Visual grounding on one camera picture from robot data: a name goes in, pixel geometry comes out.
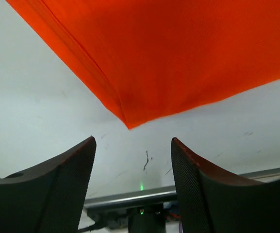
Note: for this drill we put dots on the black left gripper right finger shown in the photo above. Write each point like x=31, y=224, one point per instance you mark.
x=214, y=200

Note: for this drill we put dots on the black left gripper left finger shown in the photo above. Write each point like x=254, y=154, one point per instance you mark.
x=48, y=197

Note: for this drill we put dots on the orange shorts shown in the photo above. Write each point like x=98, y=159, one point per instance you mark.
x=146, y=59

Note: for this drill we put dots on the aluminium table edge rail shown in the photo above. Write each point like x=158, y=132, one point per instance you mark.
x=156, y=195

